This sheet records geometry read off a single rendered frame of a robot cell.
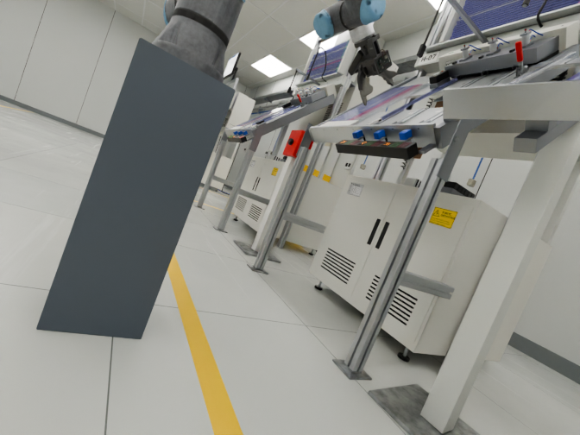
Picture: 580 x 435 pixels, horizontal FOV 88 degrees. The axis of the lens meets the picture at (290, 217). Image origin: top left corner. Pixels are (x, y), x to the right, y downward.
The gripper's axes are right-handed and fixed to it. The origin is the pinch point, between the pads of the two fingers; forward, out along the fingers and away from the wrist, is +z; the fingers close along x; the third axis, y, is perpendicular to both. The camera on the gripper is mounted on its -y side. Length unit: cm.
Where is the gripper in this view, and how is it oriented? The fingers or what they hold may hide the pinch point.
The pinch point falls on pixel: (378, 96)
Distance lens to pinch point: 125.5
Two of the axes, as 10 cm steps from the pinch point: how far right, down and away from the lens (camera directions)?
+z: 4.5, 7.7, 4.6
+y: 4.7, 2.4, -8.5
